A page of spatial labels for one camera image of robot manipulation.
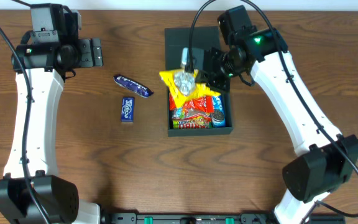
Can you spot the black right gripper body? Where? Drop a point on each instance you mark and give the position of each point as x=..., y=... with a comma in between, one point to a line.
x=217, y=78

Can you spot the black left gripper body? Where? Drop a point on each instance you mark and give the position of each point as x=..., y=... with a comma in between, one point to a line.
x=95, y=51

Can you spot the red Hacks candy bag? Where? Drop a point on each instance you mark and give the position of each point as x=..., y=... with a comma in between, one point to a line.
x=204, y=104

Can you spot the yellow Hacks candy bag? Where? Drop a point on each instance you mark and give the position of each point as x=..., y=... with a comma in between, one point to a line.
x=183, y=87

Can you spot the blue Oreo cookie pack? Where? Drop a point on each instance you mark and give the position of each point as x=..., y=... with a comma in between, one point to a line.
x=218, y=114

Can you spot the dark blue snack wrapper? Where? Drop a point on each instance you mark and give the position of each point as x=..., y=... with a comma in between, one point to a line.
x=133, y=86

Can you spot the Haribo sour worms bag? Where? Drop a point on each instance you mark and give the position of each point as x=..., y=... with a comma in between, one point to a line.
x=190, y=119

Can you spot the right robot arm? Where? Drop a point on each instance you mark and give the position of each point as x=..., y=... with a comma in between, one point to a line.
x=325, y=159

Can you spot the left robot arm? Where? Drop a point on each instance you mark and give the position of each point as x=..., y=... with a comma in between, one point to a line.
x=31, y=190

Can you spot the black open gift box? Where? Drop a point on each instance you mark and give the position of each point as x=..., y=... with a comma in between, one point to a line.
x=203, y=38

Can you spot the blue Eclipse mints tin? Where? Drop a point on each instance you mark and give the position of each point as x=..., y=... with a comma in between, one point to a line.
x=127, y=109

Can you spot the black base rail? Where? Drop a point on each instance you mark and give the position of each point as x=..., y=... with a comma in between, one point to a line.
x=133, y=218

